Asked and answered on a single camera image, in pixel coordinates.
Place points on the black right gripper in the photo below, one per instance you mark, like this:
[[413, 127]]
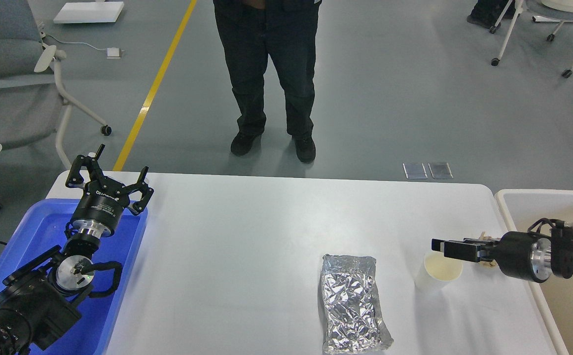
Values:
[[517, 254]]

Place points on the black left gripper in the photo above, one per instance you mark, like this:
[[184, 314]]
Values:
[[100, 204]]

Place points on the white paper cup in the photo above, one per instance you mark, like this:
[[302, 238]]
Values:
[[436, 272]]

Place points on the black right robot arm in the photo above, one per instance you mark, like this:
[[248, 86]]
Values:
[[560, 234]]

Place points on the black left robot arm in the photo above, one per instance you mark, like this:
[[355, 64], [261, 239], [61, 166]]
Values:
[[39, 302]]

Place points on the crumpled brown paper ball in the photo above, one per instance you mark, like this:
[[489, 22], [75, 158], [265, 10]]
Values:
[[488, 264]]

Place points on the right metal floor plate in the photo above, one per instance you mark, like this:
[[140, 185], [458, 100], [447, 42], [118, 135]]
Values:
[[440, 170]]

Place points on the metal floor plate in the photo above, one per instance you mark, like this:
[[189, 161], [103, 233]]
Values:
[[415, 171], [440, 170]]

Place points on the blue plastic bin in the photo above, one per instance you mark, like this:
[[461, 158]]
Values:
[[42, 228]]

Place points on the left metal floor plate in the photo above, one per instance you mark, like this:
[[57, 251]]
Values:
[[415, 171]]

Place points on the silver foil bag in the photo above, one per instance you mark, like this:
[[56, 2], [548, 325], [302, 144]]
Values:
[[351, 307]]

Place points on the grey office chair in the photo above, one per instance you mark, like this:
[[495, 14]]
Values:
[[29, 113]]

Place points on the beige plastic bin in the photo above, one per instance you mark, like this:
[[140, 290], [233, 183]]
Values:
[[547, 213]]

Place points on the white flat floor board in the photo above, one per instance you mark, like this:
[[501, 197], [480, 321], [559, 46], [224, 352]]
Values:
[[89, 12]]

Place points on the white power adapter with cable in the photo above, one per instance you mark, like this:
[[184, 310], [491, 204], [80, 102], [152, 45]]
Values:
[[110, 52]]

